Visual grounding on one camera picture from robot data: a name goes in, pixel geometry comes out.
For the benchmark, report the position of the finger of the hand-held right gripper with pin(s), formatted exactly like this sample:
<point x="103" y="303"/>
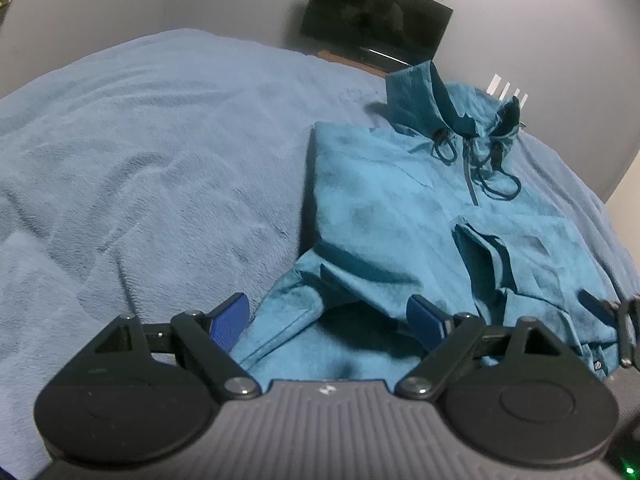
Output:
<point x="597" y="306"/>

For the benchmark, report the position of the teal hooded jacket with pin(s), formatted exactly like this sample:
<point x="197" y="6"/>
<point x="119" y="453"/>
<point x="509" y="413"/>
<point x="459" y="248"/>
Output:
<point x="380" y="210"/>

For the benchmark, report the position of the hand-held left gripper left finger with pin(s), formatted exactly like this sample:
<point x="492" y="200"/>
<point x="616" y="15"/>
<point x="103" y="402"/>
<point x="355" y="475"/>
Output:
<point x="231" y="321"/>

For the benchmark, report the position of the blue bed blanket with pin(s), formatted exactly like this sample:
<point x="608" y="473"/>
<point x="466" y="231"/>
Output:
<point x="125" y="160"/>

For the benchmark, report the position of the black flat television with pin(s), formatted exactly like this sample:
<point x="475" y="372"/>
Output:
<point x="375" y="15"/>

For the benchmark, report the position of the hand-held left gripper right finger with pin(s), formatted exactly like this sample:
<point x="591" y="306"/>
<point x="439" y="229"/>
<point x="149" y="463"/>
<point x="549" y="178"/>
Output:
<point x="425" y="319"/>

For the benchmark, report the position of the wooden television stand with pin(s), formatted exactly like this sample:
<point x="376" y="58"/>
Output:
<point x="328" y="54"/>

